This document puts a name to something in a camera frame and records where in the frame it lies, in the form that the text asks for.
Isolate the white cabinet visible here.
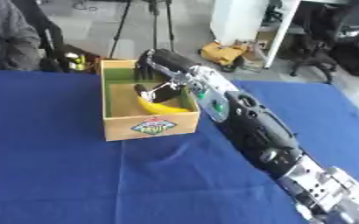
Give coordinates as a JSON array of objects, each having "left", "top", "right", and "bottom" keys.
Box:
[{"left": 208, "top": 0, "right": 302, "bottom": 70}]

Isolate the black tripod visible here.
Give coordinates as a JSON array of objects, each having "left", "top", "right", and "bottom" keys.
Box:
[{"left": 107, "top": 0, "right": 179, "bottom": 60}]

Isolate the black bag with yellow items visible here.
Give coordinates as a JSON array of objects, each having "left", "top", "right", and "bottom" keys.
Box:
[{"left": 12, "top": 0, "right": 103, "bottom": 74}]

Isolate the black office chair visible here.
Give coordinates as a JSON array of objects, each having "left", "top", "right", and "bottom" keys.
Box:
[{"left": 288, "top": 0, "right": 359, "bottom": 85}]

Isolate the yellow toy banana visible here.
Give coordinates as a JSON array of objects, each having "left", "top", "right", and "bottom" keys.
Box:
[{"left": 137, "top": 95, "right": 192, "bottom": 115}]

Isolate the tan cardboard box green inside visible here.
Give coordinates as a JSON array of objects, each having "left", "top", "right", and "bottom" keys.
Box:
[{"left": 98, "top": 59, "right": 203, "bottom": 143}]

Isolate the person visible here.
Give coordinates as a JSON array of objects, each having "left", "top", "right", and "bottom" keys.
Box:
[{"left": 0, "top": 0, "right": 44, "bottom": 71}]

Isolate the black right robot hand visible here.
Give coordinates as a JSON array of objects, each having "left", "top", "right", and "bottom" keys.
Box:
[{"left": 131, "top": 48, "right": 201, "bottom": 103}]

